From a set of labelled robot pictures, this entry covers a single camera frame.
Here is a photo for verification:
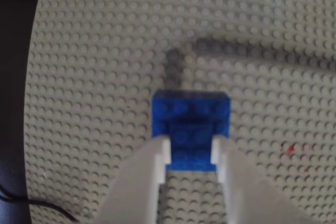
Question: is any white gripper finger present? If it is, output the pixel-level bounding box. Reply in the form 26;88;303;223
94;135;172;224
211;136;316;224

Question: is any blue lego cube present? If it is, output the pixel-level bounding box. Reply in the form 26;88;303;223
151;90;232;173

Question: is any grey lego baseplate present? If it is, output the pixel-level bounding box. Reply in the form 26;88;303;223
23;0;336;224

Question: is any black cable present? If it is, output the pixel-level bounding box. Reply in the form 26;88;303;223
0;191;81;223

